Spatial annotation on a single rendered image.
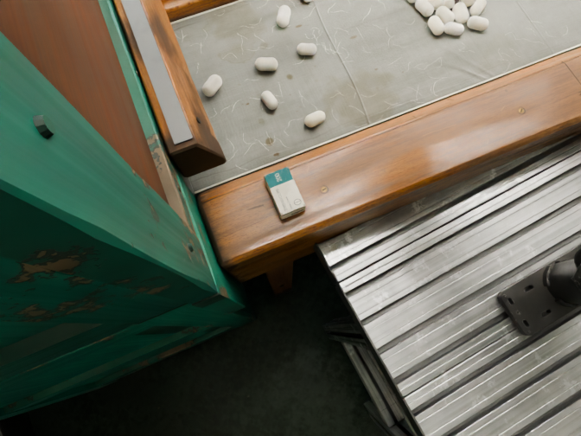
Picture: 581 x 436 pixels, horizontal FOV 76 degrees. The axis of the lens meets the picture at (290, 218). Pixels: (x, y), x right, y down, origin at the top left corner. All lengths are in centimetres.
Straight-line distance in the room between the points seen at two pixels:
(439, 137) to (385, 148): 8
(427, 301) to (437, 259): 7
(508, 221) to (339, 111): 32
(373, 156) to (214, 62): 29
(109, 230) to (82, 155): 3
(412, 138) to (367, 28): 22
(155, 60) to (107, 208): 35
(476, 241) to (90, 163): 57
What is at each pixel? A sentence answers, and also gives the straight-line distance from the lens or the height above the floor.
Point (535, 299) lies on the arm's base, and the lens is 66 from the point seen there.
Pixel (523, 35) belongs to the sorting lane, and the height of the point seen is 74.
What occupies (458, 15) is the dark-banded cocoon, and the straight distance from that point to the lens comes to 73.
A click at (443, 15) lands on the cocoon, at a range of 72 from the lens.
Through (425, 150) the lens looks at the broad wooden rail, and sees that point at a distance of 56.
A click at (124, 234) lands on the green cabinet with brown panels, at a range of 18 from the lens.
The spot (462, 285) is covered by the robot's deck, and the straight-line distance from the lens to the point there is 62.
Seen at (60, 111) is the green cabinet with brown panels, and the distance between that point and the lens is 18.
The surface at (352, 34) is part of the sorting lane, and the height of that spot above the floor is 74.
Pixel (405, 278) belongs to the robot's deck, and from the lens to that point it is 59.
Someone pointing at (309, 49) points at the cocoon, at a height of 76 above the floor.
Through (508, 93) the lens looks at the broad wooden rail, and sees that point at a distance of 66.
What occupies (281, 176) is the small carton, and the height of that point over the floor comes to 78.
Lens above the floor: 123
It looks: 73 degrees down
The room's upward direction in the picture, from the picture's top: 1 degrees clockwise
